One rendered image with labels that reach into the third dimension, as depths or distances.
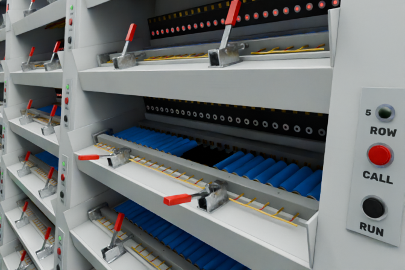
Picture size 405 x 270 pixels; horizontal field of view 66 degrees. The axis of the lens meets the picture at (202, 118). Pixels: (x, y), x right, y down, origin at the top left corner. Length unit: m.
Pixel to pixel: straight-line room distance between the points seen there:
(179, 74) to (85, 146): 0.42
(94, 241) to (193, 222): 0.37
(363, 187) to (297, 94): 0.11
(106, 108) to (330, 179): 0.62
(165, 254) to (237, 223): 0.26
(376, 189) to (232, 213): 0.19
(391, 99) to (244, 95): 0.16
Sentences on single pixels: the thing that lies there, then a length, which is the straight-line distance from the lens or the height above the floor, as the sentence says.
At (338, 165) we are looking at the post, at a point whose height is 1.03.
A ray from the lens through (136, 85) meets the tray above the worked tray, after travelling 0.56.
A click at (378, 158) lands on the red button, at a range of 0.29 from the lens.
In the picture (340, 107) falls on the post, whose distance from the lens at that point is 0.30.
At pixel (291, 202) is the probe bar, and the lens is 0.39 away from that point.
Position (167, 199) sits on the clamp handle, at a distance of 0.39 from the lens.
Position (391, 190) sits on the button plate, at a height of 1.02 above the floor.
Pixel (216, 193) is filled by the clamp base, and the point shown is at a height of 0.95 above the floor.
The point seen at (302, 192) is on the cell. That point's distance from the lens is 0.42.
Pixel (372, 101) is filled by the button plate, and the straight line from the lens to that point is 0.29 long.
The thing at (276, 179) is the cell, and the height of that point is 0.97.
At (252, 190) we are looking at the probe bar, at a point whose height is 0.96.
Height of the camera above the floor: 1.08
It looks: 4 degrees down
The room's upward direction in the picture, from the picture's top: 5 degrees clockwise
